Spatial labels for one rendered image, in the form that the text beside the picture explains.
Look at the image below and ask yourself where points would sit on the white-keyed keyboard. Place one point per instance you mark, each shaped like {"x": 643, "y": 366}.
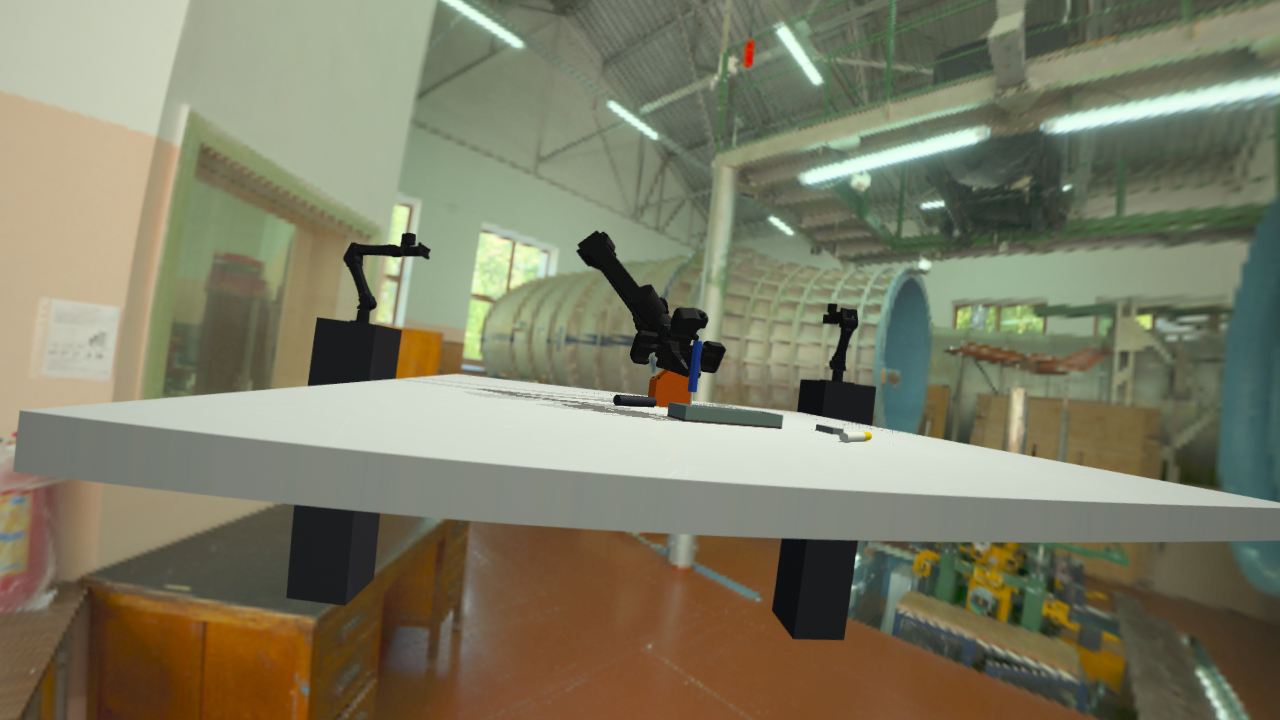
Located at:
{"x": 724, "y": 416}

